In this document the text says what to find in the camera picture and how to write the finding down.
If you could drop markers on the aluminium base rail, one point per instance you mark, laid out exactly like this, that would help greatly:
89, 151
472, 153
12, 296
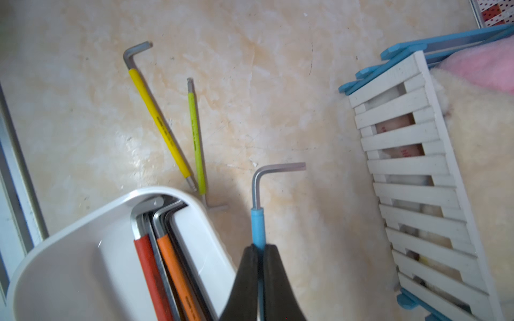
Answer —
22, 222

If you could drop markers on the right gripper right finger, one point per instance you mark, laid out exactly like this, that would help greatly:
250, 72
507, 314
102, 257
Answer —
279, 300

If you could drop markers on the blue hex key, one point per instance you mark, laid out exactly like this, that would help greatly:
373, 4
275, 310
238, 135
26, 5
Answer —
258, 221

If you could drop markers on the small black hex key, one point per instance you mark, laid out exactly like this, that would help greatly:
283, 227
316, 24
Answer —
188, 266

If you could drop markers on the red hex key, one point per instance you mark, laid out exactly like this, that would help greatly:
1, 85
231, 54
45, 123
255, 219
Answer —
146, 257

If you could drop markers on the white plastic storage box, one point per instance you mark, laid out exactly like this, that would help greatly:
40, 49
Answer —
91, 271

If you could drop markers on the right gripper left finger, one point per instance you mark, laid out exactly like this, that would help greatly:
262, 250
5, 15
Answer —
242, 303

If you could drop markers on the blue white toy crib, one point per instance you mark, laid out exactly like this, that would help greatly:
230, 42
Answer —
436, 245

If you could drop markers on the green hex key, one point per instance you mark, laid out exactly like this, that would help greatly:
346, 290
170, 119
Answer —
200, 169

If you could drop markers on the orange hex key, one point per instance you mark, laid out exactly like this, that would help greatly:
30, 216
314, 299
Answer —
178, 277

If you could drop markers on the pink cloth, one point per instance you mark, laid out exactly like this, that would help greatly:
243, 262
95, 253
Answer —
488, 66

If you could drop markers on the yellow hex key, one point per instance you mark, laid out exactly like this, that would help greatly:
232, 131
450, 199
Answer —
156, 115

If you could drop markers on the cream fleece mattress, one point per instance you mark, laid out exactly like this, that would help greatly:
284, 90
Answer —
480, 125

